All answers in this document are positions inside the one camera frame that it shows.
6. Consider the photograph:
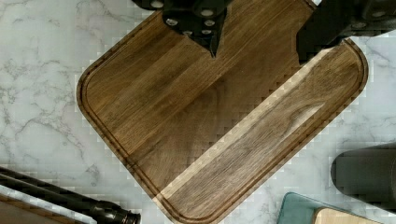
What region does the dark wooden cutting board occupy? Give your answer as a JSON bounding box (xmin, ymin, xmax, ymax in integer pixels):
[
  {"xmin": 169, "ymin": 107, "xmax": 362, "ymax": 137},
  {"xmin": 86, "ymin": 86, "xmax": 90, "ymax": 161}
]
[{"xmin": 77, "ymin": 0, "xmax": 368, "ymax": 224}]

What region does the teal box with wooden lid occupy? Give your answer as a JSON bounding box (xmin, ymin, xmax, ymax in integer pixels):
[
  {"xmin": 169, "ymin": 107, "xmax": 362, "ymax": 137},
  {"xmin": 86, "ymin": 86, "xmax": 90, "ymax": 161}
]
[{"xmin": 276, "ymin": 192, "xmax": 381, "ymax": 224}]

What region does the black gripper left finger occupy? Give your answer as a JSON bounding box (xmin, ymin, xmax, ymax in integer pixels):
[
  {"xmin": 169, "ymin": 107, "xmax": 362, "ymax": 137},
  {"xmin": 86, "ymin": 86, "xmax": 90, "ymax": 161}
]
[{"xmin": 132, "ymin": 0, "xmax": 233, "ymax": 58}]

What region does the dark grey cup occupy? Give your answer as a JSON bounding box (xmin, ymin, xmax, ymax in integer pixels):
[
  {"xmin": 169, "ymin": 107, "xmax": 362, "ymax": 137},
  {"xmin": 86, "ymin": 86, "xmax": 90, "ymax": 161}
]
[{"xmin": 331, "ymin": 143, "xmax": 396, "ymax": 213}]

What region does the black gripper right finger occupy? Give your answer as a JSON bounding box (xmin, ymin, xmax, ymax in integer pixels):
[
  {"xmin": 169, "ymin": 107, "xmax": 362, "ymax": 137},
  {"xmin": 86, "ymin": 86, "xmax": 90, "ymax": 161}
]
[{"xmin": 296, "ymin": 0, "xmax": 396, "ymax": 64}]

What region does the black drawer handle bar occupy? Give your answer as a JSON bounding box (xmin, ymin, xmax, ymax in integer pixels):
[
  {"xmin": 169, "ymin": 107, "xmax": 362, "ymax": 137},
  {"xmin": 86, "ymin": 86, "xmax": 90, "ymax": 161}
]
[{"xmin": 0, "ymin": 167, "xmax": 141, "ymax": 224}]

